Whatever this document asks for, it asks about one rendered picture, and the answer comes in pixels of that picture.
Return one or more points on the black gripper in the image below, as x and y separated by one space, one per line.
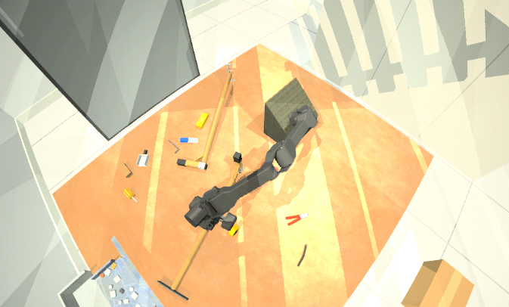
226 222

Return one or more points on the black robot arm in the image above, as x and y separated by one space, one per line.
224 198

